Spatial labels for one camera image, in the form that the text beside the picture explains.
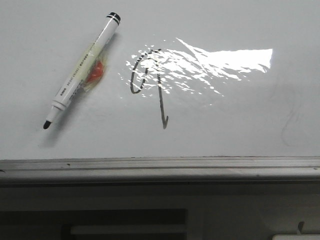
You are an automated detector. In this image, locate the white base panel with slots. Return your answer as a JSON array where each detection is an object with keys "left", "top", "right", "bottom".
[{"left": 0, "top": 183, "right": 320, "bottom": 240}]

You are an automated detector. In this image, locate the white black-tipped whiteboard marker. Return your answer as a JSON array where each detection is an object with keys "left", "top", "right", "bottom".
[{"left": 43, "top": 12, "right": 121, "bottom": 130}]

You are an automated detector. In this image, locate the white whiteboard with aluminium frame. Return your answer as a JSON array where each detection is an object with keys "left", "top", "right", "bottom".
[{"left": 0, "top": 0, "right": 320, "bottom": 185}]

